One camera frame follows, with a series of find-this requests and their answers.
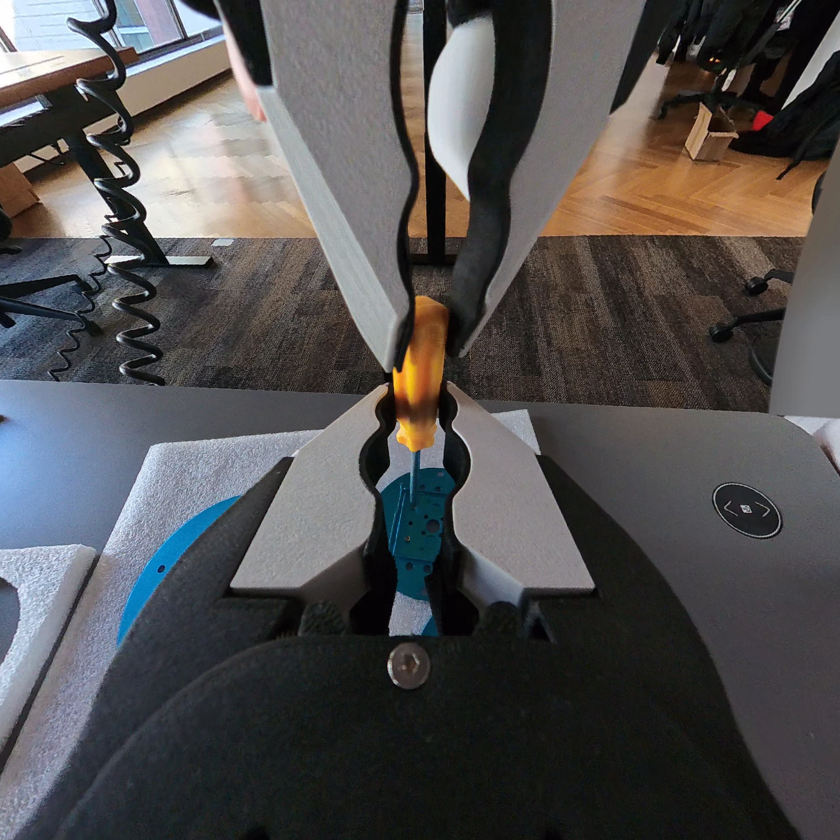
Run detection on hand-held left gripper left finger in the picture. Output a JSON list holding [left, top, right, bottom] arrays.
[[230, 384, 391, 634]]

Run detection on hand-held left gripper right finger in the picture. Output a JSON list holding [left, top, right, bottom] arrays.
[[445, 382, 598, 634]]

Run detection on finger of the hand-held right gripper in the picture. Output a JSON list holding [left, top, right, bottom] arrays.
[[448, 0, 648, 360], [255, 0, 421, 374]]

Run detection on blue square perforated bracket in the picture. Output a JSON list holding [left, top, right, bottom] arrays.
[[387, 482, 448, 565]]

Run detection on yellow-handled screwdriver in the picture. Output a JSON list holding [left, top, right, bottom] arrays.
[[391, 295, 452, 509]]

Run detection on grey desk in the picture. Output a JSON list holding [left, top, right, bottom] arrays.
[[0, 379, 840, 840]]

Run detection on round black desk control button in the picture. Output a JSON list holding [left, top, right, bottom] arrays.
[[712, 482, 782, 541]]

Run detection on person's right hand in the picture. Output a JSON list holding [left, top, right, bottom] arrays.
[[224, 29, 270, 122]]

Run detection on white foam sheet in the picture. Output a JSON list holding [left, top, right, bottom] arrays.
[[0, 410, 542, 818]]

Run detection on blue round plate rectangular slot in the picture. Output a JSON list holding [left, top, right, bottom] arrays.
[[117, 495, 245, 647]]

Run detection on small open cardboard box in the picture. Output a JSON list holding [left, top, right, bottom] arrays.
[[686, 101, 739, 161]]

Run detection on pile of black backpacks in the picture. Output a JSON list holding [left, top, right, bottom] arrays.
[[656, 0, 840, 179]]

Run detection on white foam block round hole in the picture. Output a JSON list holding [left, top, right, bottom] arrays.
[[0, 545, 99, 746]]

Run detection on black office chair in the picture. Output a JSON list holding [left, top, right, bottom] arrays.
[[709, 269, 798, 385]]

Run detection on brown cardboard box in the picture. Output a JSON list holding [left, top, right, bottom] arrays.
[[0, 164, 40, 219]]

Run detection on black chair base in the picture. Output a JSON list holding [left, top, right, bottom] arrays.
[[0, 276, 102, 337]]

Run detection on thick black coiled cable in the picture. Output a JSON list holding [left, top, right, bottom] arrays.
[[66, 0, 165, 388]]

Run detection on thin black coiled cable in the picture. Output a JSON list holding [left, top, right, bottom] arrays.
[[46, 236, 112, 383]]

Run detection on wooden table black frame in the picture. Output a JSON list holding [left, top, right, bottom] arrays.
[[0, 46, 217, 270]]

